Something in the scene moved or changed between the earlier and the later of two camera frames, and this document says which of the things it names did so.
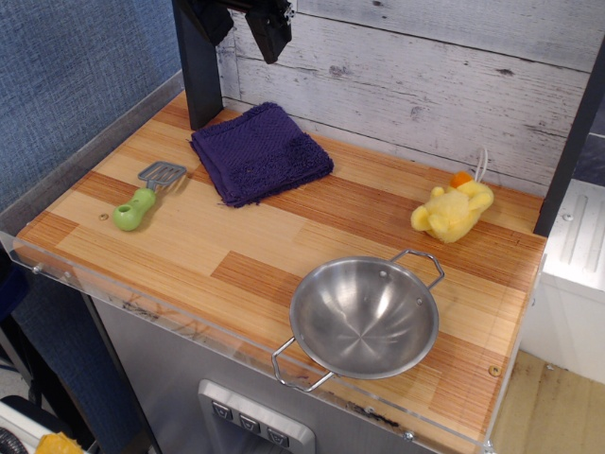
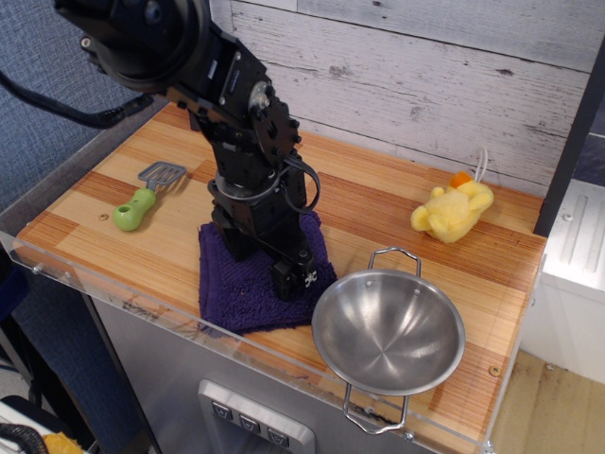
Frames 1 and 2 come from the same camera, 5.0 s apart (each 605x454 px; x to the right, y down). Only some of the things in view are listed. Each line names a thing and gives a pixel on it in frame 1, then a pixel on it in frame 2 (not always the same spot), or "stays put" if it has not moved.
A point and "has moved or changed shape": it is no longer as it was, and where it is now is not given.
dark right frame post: (573, 146) stays put
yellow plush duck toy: (451, 214) stays put
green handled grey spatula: (128, 216) stays put
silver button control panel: (232, 424) stays put
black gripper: (271, 26) → (267, 208)
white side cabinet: (566, 320) stays put
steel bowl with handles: (359, 317) has moved or changed shape
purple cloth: (258, 154) has moved or changed shape
